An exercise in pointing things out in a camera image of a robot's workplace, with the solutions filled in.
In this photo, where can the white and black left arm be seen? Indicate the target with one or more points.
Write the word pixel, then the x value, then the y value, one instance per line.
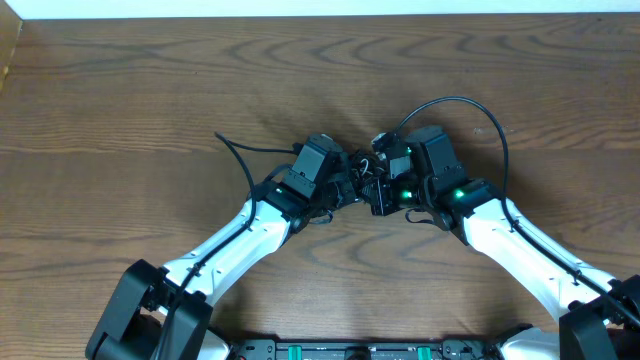
pixel 164 312

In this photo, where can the brown cardboard panel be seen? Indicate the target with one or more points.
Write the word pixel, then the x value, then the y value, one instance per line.
pixel 10 29

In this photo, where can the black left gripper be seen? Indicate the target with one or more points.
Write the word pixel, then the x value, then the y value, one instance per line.
pixel 343 175

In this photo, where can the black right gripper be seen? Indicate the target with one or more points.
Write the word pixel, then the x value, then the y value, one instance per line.
pixel 380 204

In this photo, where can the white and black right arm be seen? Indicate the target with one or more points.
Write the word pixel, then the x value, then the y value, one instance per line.
pixel 597 314

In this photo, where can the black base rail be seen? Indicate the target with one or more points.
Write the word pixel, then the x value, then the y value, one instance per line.
pixel 350 350

